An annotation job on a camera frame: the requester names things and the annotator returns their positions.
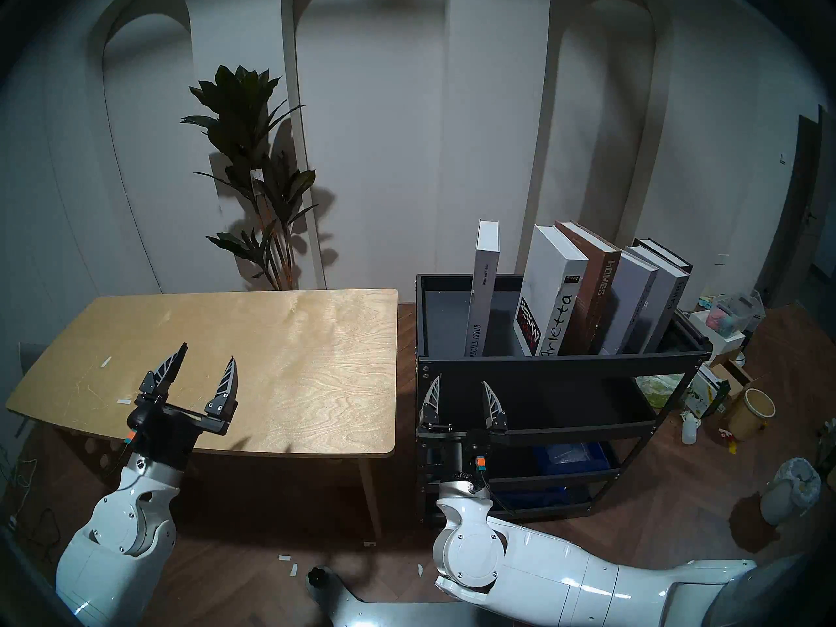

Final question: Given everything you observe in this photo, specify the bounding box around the light green plastic bag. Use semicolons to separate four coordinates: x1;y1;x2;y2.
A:
637;374;686;409

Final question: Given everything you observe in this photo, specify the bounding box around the white square box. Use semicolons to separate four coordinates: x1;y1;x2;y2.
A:
689;309;745;359

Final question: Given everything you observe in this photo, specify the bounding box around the brown cardboard box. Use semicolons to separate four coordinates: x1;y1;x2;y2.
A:
709;358;753;404

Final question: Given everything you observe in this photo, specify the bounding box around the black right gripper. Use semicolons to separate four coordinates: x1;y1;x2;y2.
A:
417;374;510;488

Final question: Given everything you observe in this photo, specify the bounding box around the light wooden table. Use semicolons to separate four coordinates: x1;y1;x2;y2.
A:
5;288;398;538

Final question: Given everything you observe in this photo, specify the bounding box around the white Arietta book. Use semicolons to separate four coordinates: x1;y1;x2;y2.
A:
513;225;590;357

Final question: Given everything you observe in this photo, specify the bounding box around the black floor cable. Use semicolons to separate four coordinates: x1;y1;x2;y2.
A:
0;459;72;564

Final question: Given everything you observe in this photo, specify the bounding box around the grey metal robot base plate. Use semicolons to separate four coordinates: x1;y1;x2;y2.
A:
306;565;471;627

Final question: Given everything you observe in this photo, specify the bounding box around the brown Homes book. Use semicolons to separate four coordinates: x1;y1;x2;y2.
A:
554;221;622;355

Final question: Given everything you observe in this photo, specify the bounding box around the grey ianra book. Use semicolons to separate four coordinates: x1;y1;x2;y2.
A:
624;246;691;353

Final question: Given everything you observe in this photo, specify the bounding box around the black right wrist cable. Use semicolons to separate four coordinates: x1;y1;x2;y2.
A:
480;472;520;519

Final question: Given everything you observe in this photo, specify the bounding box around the blue plastic bin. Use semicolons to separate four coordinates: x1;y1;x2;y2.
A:
532;442;611;476

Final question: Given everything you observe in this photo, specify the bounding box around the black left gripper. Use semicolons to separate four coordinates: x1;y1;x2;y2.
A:
124;342;238;471

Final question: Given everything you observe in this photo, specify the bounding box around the white bin with bag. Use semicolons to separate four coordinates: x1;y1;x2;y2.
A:
760;458;822;526

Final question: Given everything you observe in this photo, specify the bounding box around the clear plastic storage box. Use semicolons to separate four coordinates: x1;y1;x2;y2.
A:
715;291;766;336

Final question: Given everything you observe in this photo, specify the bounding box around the yellow round bucket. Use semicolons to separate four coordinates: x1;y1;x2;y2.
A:
727;388;776;441

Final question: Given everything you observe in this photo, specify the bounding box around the green and white carton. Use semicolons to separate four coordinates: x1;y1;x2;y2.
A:
686;364;731;419

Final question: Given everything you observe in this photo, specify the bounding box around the grey Special Issue book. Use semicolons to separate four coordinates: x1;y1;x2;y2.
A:
464;219;502;358

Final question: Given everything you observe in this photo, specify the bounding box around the tall green potted plant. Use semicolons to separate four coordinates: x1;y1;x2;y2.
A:
180;65;321;290

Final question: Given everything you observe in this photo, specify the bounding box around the black metal shelf cart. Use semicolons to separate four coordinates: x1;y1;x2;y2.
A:
415;274;714;527

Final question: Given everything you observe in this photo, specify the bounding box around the black Century book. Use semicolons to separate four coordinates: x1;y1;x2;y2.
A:
632;238;694;270

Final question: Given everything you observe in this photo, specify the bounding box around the grey Discontent book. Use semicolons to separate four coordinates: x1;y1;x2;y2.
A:
598;250;659;355

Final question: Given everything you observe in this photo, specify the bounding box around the dark door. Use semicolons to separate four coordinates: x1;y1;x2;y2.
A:
758;104;836;310

